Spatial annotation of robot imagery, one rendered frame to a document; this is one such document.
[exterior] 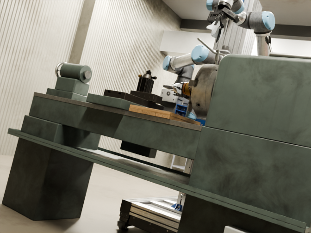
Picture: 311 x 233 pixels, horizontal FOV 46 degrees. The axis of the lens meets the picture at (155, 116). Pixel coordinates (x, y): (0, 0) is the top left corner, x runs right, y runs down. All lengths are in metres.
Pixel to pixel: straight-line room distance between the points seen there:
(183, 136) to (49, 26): 4.08
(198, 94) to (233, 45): 1.11
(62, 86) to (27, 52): 2.71
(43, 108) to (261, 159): 1.68
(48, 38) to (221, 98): 4.21
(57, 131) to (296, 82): 1.60
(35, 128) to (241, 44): 1.69
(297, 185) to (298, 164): 0.09
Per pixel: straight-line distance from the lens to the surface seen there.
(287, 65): 1.81
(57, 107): 2.72
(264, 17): 2.55
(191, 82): 2.09
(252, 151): 1.78
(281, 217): 1.65
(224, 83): 1.90
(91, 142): 2.87
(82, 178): 2.90
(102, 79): 6.78
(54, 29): 5.86
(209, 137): 1.87
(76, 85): 2.79
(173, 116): 2.09
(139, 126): 2.18
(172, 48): 8.17
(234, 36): 3.08
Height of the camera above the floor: 0.76
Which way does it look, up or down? 3 degrees up
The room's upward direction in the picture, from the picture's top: 14 degrees clockwise
